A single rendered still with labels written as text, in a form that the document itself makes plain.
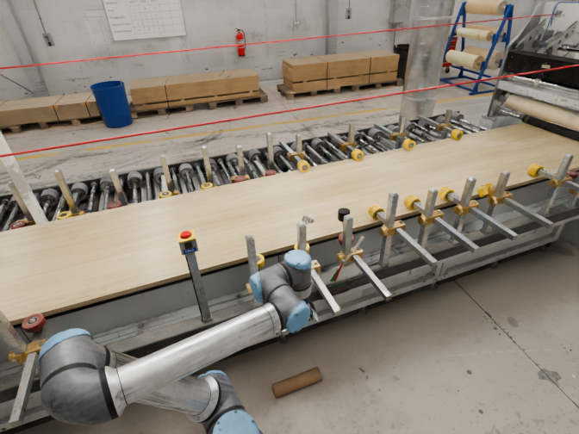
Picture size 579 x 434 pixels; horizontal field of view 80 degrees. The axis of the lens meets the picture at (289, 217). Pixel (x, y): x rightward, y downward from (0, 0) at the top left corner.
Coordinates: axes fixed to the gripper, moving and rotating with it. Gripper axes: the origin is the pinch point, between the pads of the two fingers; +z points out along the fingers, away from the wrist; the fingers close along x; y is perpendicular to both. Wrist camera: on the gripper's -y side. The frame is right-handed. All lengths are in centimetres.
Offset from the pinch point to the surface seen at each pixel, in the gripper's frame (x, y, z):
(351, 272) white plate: 42, -39, 20
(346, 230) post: 37, -39, -10
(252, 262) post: -11.2, -34.9, -5.9
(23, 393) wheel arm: -104, -7, 9
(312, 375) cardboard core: 15, -27, 86
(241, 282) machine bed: -17, -56, 26
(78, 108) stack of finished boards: -222, -619, 64
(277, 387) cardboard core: -7, -26, 86
